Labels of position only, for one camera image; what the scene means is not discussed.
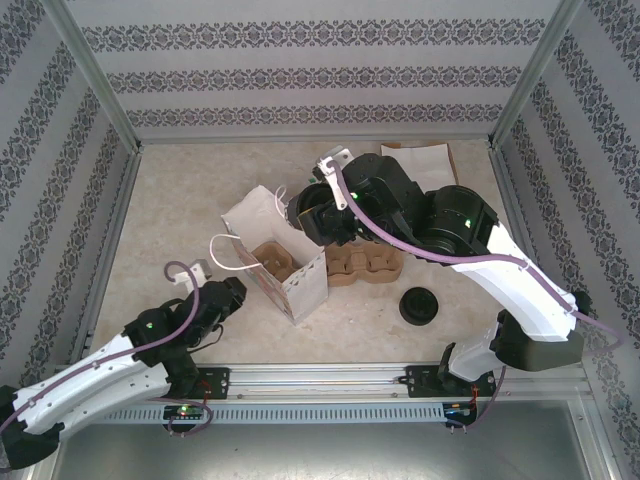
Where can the brown cardboard napkin tray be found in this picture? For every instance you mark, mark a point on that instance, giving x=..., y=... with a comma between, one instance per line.
x=452, y=160

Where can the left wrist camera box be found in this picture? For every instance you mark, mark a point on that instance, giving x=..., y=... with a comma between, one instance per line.
x=202, y=270

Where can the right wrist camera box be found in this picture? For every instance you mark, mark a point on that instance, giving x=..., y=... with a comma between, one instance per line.
x=331, y=167

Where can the small circuit board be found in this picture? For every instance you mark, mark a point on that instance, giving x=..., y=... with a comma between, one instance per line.
x=460, y=410
x=185, y=411

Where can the white paper napkin stack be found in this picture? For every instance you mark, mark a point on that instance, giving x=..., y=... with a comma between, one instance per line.
x=430, y=160

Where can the white paper carrier bag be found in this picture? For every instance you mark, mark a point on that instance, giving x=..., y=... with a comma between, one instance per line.
x=305, y=295

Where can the black plastic cup lid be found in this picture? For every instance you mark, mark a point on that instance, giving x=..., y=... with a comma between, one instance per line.
x=310, y=196
x=419, y=323
x=419, y=302

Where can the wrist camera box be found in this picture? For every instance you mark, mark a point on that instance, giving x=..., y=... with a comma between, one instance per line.
x=202, y=270
x=331, y=167

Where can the brown pulp cup carrier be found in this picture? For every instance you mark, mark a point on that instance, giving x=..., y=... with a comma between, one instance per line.
x=272, y=260
x=370, y=272

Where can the grey sheet metal panel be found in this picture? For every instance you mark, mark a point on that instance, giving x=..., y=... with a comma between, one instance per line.
x=320, y=450

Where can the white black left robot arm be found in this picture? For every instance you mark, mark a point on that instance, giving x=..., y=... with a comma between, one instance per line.
x=90, y=385

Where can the aluminium frame side rail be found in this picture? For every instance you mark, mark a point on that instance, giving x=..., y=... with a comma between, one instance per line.
x=515, y=200
x=117, y=225

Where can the aluminium frame post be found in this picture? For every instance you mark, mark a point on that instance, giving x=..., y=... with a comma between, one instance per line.
x=532, y=75
x=94, y=75

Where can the aluminium frame crossbar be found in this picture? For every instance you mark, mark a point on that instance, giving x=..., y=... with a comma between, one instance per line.
x=315, y=139

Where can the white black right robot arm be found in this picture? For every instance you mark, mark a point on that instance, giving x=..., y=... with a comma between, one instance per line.
x=525, y=295

